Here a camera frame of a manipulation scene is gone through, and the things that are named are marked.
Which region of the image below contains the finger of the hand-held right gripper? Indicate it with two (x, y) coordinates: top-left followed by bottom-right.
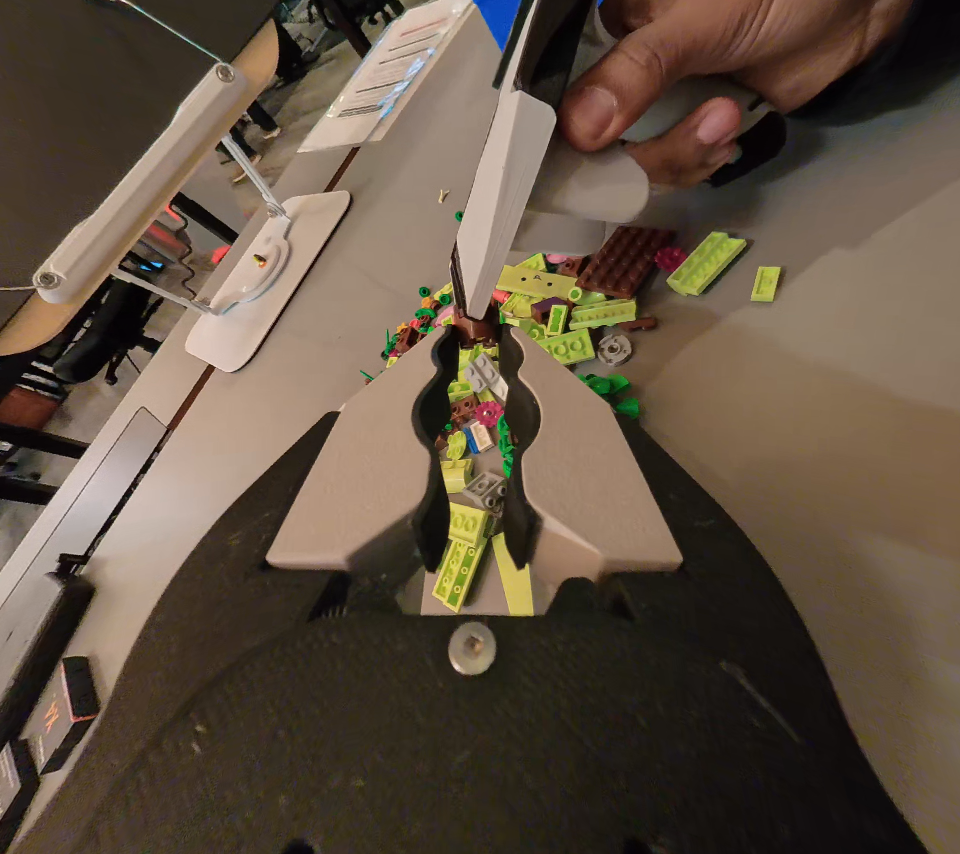
(447, 0), (561, 324)

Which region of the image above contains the black monitor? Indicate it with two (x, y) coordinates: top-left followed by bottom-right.
(0, 0), (324, 315)

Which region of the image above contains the white desk lamp stand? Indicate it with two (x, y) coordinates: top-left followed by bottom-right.
(33, 0), (353, 374)

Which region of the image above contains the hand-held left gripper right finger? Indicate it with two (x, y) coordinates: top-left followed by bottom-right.
(498, 329), (685, 596)

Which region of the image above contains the lime ridged toy brick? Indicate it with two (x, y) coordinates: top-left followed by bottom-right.
(665, 230), (748, 297)

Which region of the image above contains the pile of small toy bricks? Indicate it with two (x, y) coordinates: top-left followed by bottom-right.
(360, 231), (783, 615)

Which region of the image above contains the black camera battery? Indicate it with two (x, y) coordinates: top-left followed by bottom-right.
(0, 737), (41, 848)
(26, 655), (103, 777)

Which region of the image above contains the black flat power box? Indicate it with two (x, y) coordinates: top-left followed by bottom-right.
(0, 572), (96, 743)

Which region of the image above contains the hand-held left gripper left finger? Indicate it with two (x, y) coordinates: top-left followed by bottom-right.
(266, 329), (460, 573)

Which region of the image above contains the laminated paper sheet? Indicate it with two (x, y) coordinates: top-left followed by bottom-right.
(297, 0), (478, 154)

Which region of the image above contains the lime face print tile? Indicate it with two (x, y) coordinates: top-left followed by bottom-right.
(494, 266), (579, 300)

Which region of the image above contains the brown toy brick plate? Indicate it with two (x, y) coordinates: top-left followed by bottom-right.
(575, 225), (677, 300)

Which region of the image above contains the green leaf cluster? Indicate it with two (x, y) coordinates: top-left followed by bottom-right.
(580, 373), (643, 419)

